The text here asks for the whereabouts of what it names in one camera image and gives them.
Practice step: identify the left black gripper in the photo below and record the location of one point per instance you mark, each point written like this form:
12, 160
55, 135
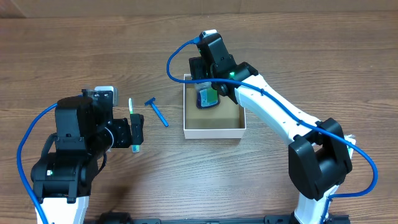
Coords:
125, 138

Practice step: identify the white cardboard box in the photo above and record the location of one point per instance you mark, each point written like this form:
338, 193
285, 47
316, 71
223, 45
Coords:
224, 121

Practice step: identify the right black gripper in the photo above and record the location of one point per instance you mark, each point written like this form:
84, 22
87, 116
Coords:
197, 65

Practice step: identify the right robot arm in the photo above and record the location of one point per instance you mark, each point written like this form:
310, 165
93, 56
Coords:
319, 154

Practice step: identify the green white soap packet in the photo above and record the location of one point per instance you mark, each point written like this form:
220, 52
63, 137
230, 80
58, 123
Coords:
350, 138

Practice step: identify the clear soap pump bottle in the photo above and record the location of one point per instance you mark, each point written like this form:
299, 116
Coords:
207, 97

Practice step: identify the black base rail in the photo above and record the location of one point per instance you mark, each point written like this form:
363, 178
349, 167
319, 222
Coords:
125, 218

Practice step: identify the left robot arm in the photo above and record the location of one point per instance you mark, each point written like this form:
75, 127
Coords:
76, 153

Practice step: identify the blue disposable razor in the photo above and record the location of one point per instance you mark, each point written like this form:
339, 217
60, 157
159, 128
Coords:
156, 110

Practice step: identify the green white toothbrush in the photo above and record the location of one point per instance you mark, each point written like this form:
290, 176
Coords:
135, 148

